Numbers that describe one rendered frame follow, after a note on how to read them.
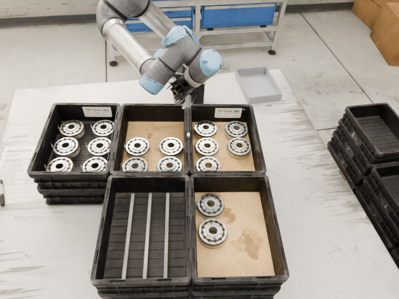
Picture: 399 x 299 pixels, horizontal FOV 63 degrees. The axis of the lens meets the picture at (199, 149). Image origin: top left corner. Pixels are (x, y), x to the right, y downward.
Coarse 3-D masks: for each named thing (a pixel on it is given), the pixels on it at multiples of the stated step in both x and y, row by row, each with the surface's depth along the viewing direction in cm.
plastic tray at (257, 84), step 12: (240, 72) 201; (252, 72) 203; (264, 72) 205; (240, 84) 193; (252, 84) 197; (264, 84) 198; (276, 84) 191; (252, 96) 190; (264, 96) 183; (276, 96) 185
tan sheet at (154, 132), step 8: (128, 128) 151; (136, 128) 151; (144, 128) 151; (152, 128) 151; (160, 128) 152; (168, 128) 152; (176, 128) 152; (128, 136) 147; (136, 136) 147; (144, 136) 148; (152, 136) 148; (160, 136) 148; (168, 136) 148; (176, 136) 149; (152, 144) 145; (152, 152) 142; (152, 160) 139; (152, 168) 136; (184, 168) 137
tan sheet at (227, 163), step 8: (192, 128) 153; (192, 136) 149; (216, 136) 150; (224, 136) 150; (248, 136) 151; (224, 144) 147; (224, 152) 144; (224, 160) 141; (232, 160) 141; (240, 160) 141; (248, 160) 141; (224, 168) 138; (232, 168) 138; (240, 168) 138; (248, 168) 138
